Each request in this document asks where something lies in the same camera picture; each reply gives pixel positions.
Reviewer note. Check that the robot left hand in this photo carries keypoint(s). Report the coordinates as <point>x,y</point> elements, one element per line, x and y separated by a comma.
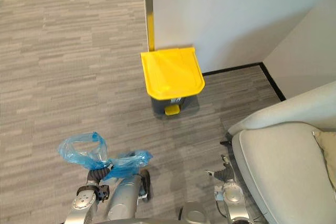
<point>97,174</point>

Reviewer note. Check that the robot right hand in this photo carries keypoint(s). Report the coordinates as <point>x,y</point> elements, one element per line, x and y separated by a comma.
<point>223,174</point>

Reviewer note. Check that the blue plastic rubbish bag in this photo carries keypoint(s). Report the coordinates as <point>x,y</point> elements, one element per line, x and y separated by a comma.
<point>123,167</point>

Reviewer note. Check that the yellow trash can pedal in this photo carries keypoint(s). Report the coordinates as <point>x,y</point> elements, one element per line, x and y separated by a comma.
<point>172,110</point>

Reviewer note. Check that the grey trash can body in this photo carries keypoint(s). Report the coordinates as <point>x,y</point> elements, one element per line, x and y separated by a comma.
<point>160,104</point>

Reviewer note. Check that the yellow trash can lid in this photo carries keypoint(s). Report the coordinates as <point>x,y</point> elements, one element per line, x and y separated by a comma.
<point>172,73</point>

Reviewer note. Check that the black sofa leg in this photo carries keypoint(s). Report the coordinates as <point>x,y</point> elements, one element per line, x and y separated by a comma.
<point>226,141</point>

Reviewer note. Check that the silver robot left leg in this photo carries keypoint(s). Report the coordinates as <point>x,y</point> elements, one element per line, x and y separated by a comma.
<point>123,197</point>

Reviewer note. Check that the silver robot leg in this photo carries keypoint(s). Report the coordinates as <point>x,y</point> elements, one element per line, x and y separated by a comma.
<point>123,197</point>
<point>193,212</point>

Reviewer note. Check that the silver robot right leg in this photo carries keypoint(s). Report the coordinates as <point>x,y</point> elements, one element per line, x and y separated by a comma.
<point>193,212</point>

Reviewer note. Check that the dark robot left foot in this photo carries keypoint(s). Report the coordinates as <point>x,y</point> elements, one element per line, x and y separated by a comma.
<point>147,182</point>

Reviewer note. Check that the light grey sofa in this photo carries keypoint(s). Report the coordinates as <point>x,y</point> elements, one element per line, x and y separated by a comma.
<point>278,166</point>

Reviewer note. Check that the black baseboard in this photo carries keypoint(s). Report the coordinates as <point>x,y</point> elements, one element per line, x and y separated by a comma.
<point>273,82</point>

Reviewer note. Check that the beige cushion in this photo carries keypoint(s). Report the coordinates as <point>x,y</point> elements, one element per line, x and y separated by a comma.
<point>329,150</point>

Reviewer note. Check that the metal wall corner strip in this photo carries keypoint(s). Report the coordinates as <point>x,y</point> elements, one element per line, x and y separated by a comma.
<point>149,9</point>

